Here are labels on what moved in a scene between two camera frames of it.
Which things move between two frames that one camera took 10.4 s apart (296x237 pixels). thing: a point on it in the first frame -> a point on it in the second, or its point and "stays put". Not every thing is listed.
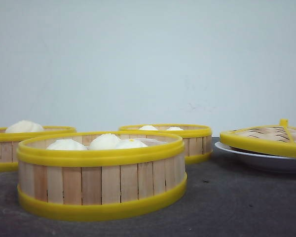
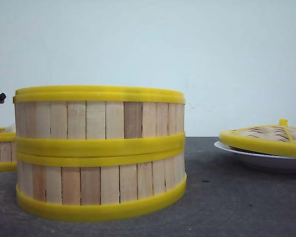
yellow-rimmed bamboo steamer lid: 282,140 stays put
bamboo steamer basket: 4,146 stays put
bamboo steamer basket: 197,140 -> 99,126
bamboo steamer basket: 100,185 stays put
